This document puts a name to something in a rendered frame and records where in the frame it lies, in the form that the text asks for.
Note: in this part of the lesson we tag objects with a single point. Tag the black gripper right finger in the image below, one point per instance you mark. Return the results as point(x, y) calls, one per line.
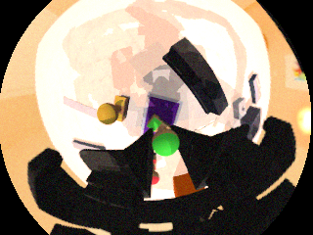
point(200, 152)

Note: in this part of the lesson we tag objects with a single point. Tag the pale pink flat bar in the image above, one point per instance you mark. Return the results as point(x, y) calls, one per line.
point(84, 109)

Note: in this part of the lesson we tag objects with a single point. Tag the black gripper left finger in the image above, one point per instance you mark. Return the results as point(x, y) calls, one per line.
point(136, 161)

